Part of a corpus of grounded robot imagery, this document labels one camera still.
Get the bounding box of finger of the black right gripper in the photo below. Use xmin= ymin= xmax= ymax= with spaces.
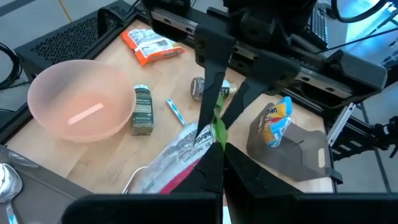
xmin=194 ymin=24 xmax=237 ymax=139
xmin=220 ymin=51 xmax=301 ymax=130

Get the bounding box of pink translucent bowl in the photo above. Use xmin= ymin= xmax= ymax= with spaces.
xmin=27 ymin=58 xmax=137 ymax=144

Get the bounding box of yellow cable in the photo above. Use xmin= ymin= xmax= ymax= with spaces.
xmin=57 ymin=0 xmax=73 ymax=22

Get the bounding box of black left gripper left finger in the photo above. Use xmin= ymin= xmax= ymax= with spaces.
xmin=62 ymin=141 xmax=224 ymax=224

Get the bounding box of silver aluminium bracket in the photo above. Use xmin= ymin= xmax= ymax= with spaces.
xmin=326 ymin=101 xmax=358 ymax=147

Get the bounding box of backlit keyboard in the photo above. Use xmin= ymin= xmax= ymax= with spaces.
xmin=307 ymin=1 xmax=330 ymax=44

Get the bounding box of yellow green candy packet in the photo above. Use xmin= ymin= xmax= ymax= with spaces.
xmin=126 ymin=93 xmax=229 ymax=195

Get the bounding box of orange white snack packet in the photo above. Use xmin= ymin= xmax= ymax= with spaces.
xmin=120 ymin=28 xmax=186 ymax=67

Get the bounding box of green spice jar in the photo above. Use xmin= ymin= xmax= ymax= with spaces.
xmin=130 ymin=83 xmax=155 ymax=136

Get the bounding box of blue yellow snack packet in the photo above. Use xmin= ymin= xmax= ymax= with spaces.
xmin=262 ymin=96 xmax=294 ymax=149

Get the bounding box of grey plastic holder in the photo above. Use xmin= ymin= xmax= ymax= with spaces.
xmin=246 ymin=102 xmax=343 ymax=184
xmin=0 ymin=144 xmax=91 ymax=224

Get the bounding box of black perforated case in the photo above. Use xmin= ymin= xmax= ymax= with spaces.
xmin=14 ymin=0 xmax=139 ymax=82

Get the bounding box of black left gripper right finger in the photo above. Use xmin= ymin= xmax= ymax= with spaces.
xmin=224 ymin=142 xmax=398 ymax=224

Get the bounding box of black coiled cable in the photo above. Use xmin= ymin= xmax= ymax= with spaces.
xmin=0 ymin=42 xmax=22 ymax=91

